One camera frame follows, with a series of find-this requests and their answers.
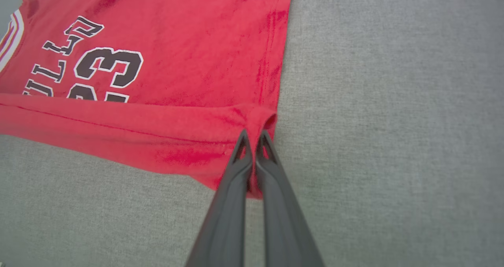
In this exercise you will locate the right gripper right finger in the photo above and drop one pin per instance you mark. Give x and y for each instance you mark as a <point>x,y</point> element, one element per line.
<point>283,227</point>

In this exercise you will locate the grey fabric sofa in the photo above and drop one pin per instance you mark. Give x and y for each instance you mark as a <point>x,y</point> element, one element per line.
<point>393,141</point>

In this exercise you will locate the red Bulls jersey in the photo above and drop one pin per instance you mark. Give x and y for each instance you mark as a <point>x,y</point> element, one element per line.
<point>177,62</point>

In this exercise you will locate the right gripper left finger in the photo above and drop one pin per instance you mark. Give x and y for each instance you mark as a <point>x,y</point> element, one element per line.
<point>226,219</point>

